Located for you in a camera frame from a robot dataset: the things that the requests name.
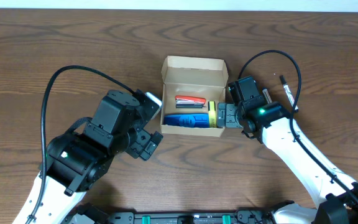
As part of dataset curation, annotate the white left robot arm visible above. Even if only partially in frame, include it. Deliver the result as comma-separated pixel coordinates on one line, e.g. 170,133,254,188
14,90,163,223

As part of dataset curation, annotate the blue whiteboard marker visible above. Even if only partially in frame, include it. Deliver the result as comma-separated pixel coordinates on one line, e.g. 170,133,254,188
262,88,272,104

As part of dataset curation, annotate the blue whiteboard duster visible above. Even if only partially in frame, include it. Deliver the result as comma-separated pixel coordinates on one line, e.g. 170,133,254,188
163,113,209,128

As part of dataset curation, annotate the black whiteboard marker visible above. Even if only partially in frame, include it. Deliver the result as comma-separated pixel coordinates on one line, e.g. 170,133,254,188
279,75,295,106

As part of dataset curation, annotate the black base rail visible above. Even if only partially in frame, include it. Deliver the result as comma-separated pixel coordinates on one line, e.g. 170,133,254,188
67,202,276,224

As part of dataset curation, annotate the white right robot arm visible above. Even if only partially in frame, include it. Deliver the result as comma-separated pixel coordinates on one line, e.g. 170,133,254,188
218,77,358,223

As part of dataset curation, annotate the brown cardboard box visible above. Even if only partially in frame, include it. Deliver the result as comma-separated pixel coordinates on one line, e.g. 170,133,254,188
160,55,228,137

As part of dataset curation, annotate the red stapler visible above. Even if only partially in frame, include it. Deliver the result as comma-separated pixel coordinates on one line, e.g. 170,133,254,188
175,95,206,109

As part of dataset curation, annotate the yellow highlighter pen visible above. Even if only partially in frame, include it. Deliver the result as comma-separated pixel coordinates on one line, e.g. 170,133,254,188
208,101,217,128

